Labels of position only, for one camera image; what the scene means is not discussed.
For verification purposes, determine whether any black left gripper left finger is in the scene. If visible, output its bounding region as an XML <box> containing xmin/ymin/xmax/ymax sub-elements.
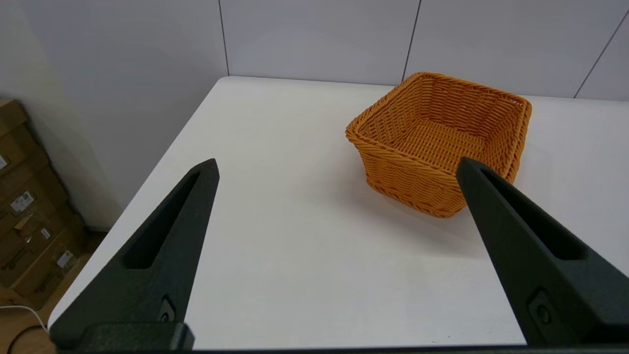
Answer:
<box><xmin>49</xmin><ymin>158</ymin><xmax>220</xmax><ymax>351</ymax></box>

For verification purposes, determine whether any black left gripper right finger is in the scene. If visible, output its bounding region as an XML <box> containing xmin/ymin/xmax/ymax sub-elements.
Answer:
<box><xmin>456</xmin><ymin>157</ymin><xmax>629</xmax><ymax>346</ymax></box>

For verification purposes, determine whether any orange woven wicker basket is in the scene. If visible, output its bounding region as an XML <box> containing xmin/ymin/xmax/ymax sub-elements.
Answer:
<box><xmin>345</xmin><ymin>72</ymin><xmax>533</xmax><ymax>218</ymax></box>

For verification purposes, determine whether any brown cardboard box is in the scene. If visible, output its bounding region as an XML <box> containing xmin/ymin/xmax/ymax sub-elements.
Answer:
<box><xmin>0</xmin><ymin>98</ymin><xmax>52</xmax><ymax>180</ymax></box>
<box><xmin>0</xmin><ymin>206</ymin><xmax>91</xmax><ymax>311</ymax></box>
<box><xmin>0</xmin><ymin>162</ymin><xmax>74</xmax><ymax>246</ymax></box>

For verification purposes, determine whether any thin black cable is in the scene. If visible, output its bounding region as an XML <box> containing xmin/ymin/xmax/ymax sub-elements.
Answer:
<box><xmin>5</xmin><ymin>324</ymin><xmax>47</xmax><ymax>354</ymax></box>

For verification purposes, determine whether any thin white cable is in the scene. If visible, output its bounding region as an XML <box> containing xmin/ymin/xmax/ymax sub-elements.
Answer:
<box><xmin>0</xmin><ymin>304</ymin><xmax>50</xmax><ymax>335</ymax></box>

